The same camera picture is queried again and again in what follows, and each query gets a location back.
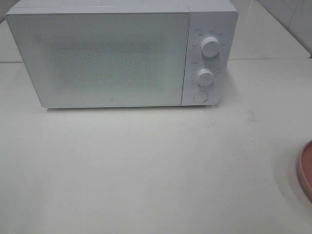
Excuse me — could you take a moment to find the round white door button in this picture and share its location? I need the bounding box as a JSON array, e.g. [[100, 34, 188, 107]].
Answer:
[[193, 91, 209, 103]]

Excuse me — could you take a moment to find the white microwave door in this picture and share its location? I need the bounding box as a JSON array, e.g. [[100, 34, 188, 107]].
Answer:
[[7, 13, 189, 108]]

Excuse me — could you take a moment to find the pink round plate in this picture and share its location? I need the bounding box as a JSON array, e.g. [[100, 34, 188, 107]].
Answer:
[[298, 141, 312, 201]]

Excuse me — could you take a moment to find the lower white timer knob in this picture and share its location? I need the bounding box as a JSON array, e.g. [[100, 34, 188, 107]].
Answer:
[[196, 68, 215, 86]]

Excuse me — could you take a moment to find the upper white power knob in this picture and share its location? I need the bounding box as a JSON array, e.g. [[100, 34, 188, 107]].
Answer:
[[200, 36, 220, 58]]

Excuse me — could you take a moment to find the white microwave oven body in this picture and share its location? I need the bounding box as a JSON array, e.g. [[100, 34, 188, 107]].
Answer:
[[5, 0, 238, 108]]

